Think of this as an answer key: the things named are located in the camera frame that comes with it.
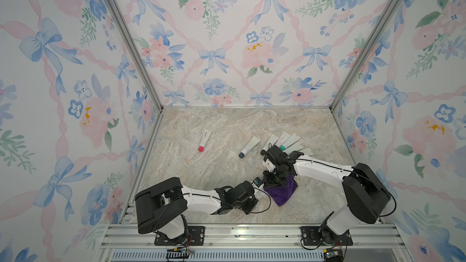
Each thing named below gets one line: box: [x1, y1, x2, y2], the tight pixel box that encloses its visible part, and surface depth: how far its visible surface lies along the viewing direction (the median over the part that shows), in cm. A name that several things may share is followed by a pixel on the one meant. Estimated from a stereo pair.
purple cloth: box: [263, 174, 299, 207], surface depth 83 cm
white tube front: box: [297, 147, 315, 156], surface depth 102 cm
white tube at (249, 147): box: [238, 135, 262, 159], surface depth 102 cm
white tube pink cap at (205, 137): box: [198, 129, 213, 153], surface depth 105 cm
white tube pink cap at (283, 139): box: [274, 131, 291, 148], surface depth 105 cm
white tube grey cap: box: [282, 141, 304, 156], surface depth 103 cm
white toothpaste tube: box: [279, 132, 301, 152], surface depth 105 cm
